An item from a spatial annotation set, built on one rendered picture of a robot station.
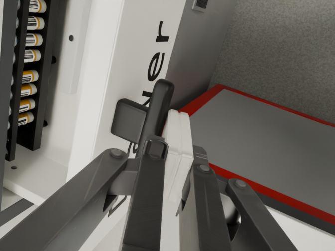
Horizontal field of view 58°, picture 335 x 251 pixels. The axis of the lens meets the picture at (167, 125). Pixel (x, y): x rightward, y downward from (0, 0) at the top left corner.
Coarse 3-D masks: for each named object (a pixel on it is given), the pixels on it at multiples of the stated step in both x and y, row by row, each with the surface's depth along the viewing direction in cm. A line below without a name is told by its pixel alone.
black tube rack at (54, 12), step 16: (48, 0) 26; (48, 16) 26; (32, 32) 27; (48, 32) 27; (32, 48) 27; (48, 48) 27; (32, 64) 28; (48, 64) 28; (48, 80) 29; (32, 96) 29; (32, 112) 29; (32, 128) 30; (32, 144) 31
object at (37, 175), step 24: (96, 0) 28; (48, 96) 33; (72, 96) 32; (48, 120) 34; (72, 120) 32; (48, 144) 34; (24, 168) 32; (48, 168) 33; (24, 192) 29; (48, 192) 30
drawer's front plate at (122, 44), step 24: (120, 0) 17; (144, 0) 20; (168, 0) 23; (96, 24) 18; (120, 24) 18; (144, 24) 21; (168, 24) 25; (96, 48) 19; (120, 48) 19; (144, 48) 22; (168, 48) 27; (96, 72) 19; (120, 72) 20; (144, 72) 24; (96, 96) 20; (120, 96) 22; (144, 96) 26; (96, 120) 20; (72, 144) 21; (96, 144) 21; (120, 144) 25; (72, 168) 22; (120, 216) 33; (96, 240) 29
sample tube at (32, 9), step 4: (32, 0) 24; (36, 0) 25; (40, 0) 25; (32, 4) 24; (36, 4) 25; (40, 4) 25; (44, 4) 26; (32, 8) 25; (36, 8) 25; (40, 8) 25; (44, 8) 26; (40, 12) 26
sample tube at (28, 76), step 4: (24, 72) 27; (28, 72) 27; (32, 72) 27; (36, 72) 28; (12, 76) 25; (24, 76) 26; (28, 76) 27; (32, 76) 27; (36, 76) 28; (12, 80) 25; (24, 80) 27; (28, 80) 27; (32, 80) 28; (36, 80) 28; (12, 84) 26
